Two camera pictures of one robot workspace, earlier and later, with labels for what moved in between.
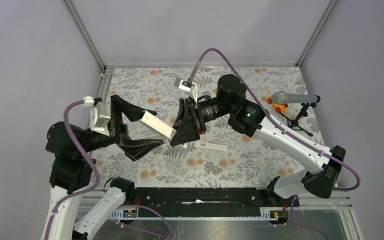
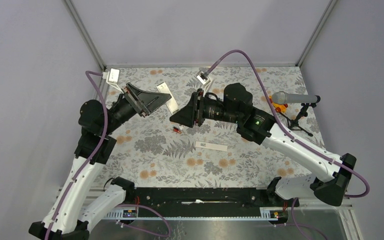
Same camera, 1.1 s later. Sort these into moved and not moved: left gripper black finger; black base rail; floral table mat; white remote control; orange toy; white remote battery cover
Moved: white remote control; left gripper black finger
Not moved: floral table mat; white remote battery cover; black base rail; orange toy
